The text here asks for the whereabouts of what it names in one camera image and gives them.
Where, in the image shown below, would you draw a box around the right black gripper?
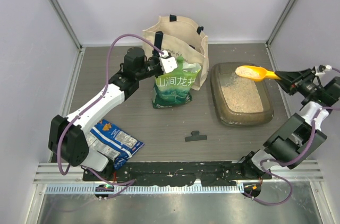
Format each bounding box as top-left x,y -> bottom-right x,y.
274,68 -> 322,97

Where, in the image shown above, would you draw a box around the green cat litter bag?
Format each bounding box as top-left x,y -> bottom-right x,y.
151,57 -> 201,109

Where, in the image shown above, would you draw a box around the yellow plastic scoop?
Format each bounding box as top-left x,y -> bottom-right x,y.
235,65 -> 280,82

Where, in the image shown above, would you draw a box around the black bag clip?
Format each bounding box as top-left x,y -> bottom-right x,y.
185,131 -> 207,142

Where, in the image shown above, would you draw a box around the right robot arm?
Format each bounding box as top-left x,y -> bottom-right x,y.
235,65 -> 339,179

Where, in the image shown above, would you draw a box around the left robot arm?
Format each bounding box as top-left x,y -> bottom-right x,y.
48,47 -> 169,181

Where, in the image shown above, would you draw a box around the clean litter granules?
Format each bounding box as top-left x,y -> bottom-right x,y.
221,74 -> 264,113

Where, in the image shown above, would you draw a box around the grey litter box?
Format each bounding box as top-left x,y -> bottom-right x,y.
210,62 -> 274,126

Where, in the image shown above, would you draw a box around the beige canvas tote bag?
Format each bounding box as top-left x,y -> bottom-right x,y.
142,15 -> 209,91

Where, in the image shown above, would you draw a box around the blue Doritos chip bag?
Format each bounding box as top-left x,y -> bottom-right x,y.
86,119 -> 144,170

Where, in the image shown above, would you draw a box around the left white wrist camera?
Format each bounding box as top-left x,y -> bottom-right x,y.
159,50 -> 178,74

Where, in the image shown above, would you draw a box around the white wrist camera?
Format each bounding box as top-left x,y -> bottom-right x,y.
314,65 -> 332,76
159,50 -> 178,74

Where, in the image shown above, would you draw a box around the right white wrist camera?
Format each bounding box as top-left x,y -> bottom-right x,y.
314,65 -> 332,76

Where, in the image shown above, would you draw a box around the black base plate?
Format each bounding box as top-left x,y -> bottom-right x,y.
99,161 -> 271,187

